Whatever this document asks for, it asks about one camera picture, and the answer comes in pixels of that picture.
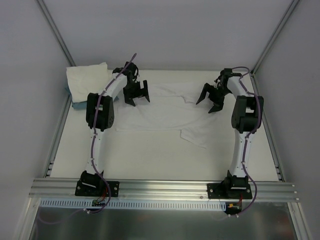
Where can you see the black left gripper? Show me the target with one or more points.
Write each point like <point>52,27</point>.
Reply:
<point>136,92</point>

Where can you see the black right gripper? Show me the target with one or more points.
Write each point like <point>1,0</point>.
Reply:
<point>214,96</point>

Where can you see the white t shirt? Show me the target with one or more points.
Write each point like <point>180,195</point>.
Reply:
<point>83,80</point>
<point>172,107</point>

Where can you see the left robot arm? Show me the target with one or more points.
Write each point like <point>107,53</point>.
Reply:
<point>100,117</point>

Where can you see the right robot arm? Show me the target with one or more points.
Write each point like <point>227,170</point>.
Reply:
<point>246,119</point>

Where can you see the folded white t shirt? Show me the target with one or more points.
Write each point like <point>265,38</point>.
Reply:
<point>83,80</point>

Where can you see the folded blue t shirt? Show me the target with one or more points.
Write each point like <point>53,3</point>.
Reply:
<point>76,105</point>

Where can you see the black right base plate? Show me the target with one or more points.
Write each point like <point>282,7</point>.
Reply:
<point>221,191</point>

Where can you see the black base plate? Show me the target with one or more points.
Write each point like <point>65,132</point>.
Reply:
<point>221,191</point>
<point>112,187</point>

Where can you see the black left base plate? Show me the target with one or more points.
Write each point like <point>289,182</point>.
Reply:
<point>112,187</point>

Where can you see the white slotted cable duct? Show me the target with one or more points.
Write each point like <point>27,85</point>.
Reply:
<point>134,204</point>

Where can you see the left side aluminium rail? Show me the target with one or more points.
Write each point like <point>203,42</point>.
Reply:
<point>57,138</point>

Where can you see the left aluminium frame post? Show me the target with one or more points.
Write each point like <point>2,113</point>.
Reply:
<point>55,31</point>

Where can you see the aluminium frame post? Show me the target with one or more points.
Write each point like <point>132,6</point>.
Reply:
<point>275,34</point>
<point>55,31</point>

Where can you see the right aluminium frame post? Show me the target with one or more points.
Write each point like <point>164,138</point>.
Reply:
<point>275,34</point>

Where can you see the aluminium front rail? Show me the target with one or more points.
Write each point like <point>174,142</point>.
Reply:
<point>166,190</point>

